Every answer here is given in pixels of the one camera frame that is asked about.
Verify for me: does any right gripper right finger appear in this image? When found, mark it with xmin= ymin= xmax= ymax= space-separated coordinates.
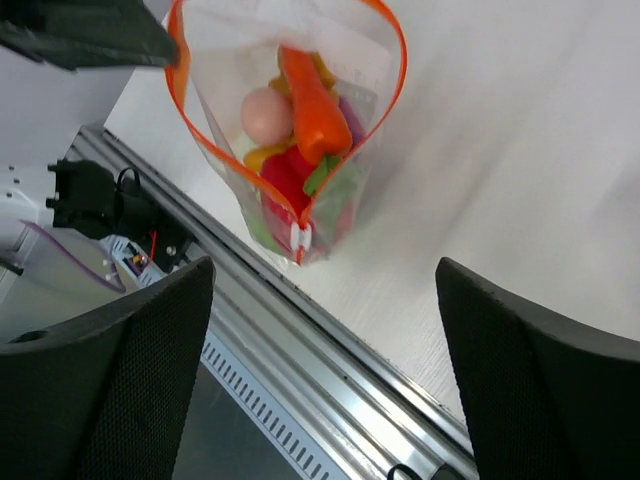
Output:
xmin=435 ymin=258 xmax=639 ymax=479

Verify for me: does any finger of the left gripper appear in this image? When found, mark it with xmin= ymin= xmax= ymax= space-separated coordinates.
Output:
xmin=1 ymin=0 xmax=179 ymax=70

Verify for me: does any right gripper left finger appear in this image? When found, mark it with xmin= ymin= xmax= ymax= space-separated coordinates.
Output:
xmin=1 ymin=257 xmax=215 ymax=479

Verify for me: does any pink peach toy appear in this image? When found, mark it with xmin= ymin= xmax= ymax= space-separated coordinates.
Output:
xmin=240 ymin=87 xmax=293 ymax=146

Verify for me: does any clear orange zip top bag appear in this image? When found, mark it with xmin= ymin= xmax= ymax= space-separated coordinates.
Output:
xmin=165 ymin=1 xmax=408 ymax=265

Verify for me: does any yellow ginger root toy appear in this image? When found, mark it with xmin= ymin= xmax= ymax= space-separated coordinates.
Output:
xmin=241 ymin=46 xmax=352 ymax=166

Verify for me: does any red bell pepper toy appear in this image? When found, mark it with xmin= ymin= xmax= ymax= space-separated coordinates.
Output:
xmin=258 ymin=145 xmax=356 ymax=251

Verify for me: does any orange carrot toy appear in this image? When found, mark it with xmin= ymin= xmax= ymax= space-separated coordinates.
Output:
xmin=278 ymin=45 xmax=352 ymax=196

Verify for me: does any purple onion toy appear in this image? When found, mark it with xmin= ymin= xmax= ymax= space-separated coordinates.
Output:
xmin=338 ymin=95 xmax=367 ymax=151

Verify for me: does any green cabbage toy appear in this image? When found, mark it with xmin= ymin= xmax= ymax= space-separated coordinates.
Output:
xmin=244 ymin=214 xmax=285 ymax=255

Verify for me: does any white slotted cable duct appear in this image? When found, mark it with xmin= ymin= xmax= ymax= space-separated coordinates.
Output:
xmin=107 ymin=234 xmax=351 ymax=480

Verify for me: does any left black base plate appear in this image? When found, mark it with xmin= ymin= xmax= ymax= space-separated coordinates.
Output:
xmin=135 ymin=210 xmax=193 ymax=273

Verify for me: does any aluminium mounting rail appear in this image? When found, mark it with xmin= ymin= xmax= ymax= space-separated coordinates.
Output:
xmin=68 ymin=127 xmax=478 ymax=479

